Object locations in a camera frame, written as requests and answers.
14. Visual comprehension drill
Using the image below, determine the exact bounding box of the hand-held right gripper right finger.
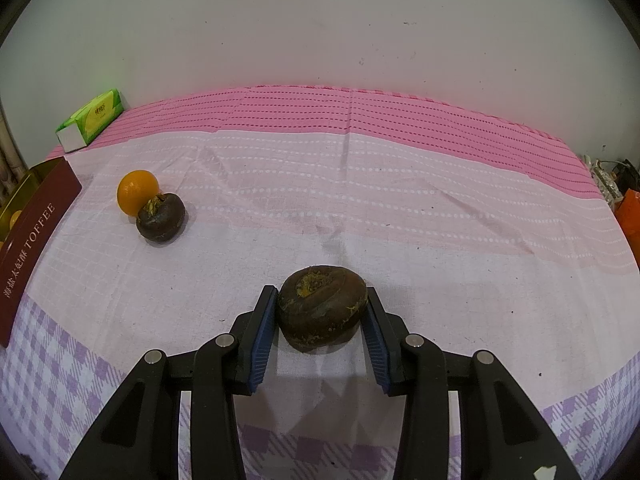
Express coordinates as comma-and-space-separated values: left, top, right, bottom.
361, 285, 583, 480

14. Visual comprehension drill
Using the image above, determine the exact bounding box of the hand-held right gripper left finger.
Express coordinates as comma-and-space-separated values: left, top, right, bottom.
59, 285, 280, 480

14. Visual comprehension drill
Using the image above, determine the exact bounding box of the dark brown round fruit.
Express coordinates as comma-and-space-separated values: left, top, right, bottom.
277, 265, 370, 353
136, 192, 186, 241

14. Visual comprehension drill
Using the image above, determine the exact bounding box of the golden tin with red side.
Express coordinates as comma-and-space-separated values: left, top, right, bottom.
0, 156, 83, 348

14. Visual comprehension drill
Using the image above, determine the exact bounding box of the pink and purple checked cloth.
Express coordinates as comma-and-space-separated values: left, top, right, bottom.
0, 84, 640, 480

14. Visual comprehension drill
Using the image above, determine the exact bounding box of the orange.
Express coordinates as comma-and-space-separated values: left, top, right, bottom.
117, 169, 161, 217

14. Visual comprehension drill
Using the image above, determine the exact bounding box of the green tissue box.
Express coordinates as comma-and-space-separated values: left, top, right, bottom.
55, 88, 124, 154

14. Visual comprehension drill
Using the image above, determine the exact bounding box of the orange plastic package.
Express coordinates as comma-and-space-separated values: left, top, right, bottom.
615, 189, 640, 257

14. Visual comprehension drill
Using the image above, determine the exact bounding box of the black object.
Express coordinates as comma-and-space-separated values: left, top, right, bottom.
612, 159, 640, 192

